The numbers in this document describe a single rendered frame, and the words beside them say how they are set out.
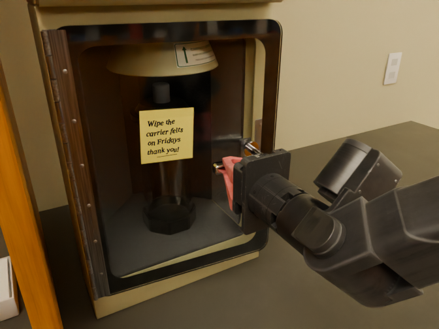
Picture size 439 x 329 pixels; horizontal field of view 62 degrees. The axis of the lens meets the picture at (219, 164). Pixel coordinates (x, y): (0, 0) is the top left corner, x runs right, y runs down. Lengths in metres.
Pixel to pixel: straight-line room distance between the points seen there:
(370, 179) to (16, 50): 0.75
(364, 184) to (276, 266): 0.41
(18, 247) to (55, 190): 0.56
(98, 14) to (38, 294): 0.33
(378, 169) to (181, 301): 0.43
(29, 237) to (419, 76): 1.55
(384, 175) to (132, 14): 0.34
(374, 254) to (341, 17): 1.08
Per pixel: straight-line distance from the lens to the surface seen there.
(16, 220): 0.44
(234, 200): 0.46
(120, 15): 0.49
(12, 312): 0.73
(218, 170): 0.51
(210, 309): 0.66
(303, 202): 0.39
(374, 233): 0.30
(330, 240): 0.30
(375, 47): 1.47
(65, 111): 0.48
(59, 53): 0.47
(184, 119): 0.52
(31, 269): 0.48
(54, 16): 0.48
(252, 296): 0.69
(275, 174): 0.44
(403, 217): 0.30
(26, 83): 0.92
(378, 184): 0.38
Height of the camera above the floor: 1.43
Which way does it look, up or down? 25 degrees down
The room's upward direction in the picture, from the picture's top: straight up
